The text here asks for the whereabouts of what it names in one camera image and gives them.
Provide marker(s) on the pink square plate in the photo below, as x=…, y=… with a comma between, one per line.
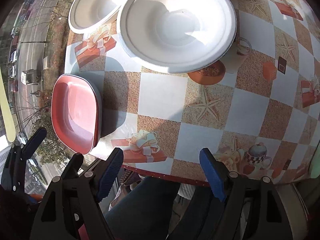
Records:
x=73, y=113

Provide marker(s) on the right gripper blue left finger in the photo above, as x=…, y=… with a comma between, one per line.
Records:
x=107, y=172

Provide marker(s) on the green square plate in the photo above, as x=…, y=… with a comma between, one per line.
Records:
x=314, y=169

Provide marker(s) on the person's leg dark trousers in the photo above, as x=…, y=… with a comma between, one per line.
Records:
x=145, y=213

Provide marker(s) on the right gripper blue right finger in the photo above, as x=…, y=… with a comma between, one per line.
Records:
x=215, y=172

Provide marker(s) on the large white paper bowl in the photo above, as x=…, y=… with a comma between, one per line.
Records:
x=176, y=36

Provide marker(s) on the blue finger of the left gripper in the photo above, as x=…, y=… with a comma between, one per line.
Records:
x=73, y=166
x=33, y=143

